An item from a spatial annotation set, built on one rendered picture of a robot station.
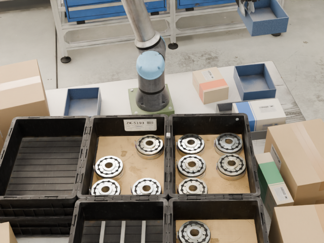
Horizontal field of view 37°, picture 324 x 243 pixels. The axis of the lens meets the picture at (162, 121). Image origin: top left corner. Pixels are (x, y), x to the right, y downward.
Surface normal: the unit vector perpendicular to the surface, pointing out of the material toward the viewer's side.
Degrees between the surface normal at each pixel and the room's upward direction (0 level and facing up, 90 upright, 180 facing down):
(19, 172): 0
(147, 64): 10
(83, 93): 90
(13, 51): 0
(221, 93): 90
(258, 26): 90
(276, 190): 0
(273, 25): 90
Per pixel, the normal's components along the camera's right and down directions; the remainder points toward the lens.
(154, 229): -0.04, -0.73
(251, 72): 0.11, 0.68
